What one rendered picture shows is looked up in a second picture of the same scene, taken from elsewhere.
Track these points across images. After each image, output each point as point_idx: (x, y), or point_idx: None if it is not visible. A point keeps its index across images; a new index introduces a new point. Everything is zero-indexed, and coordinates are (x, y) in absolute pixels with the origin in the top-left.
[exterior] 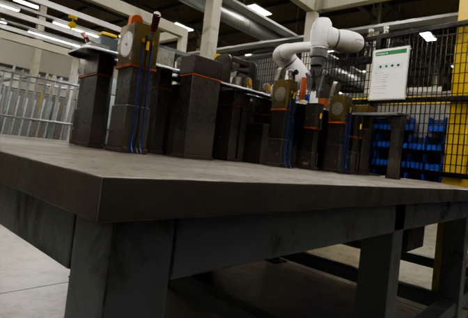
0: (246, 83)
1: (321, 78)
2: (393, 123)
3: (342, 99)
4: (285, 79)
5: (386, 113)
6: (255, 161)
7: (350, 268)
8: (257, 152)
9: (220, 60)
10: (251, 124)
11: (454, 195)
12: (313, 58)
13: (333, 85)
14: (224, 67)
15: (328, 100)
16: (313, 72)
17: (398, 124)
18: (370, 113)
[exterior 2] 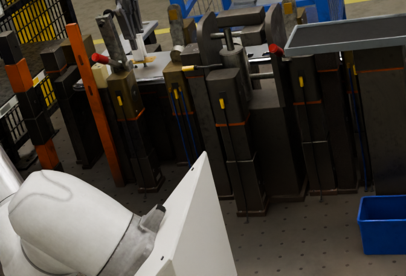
0: (245, 49)
1: (138, 9)
2: (151, 38)
3: (194, 24)
4: (304, 9)
5: (153, 27)
6: (301, 140)
7: None
8: (299, 127)
9: (276, 21)
10: None
11: None
12: None
13: (179, 9)
14: (281, 28)
15: (183, 35)
16: (130, 4)
17: (154, 37)
18: (144, 37)
